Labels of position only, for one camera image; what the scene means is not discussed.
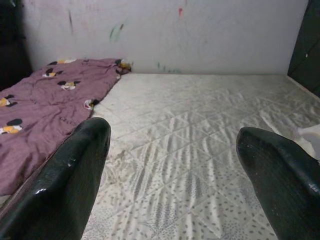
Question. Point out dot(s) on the white quilted mattress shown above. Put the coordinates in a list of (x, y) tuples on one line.
[(187, 125)]

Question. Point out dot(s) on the white pillow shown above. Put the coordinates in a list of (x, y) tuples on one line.
[(312, 140)]

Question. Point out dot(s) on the dark tufted headboard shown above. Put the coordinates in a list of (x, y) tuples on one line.
[(305, 50)]

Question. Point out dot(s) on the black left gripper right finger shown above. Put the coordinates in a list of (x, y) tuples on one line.
[(287, 190)]

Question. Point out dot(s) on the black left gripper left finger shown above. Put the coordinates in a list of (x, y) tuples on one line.
[(55, 190)]

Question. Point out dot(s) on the pink cartoon mouse blanket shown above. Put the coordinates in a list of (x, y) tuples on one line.
[(50, 105)]

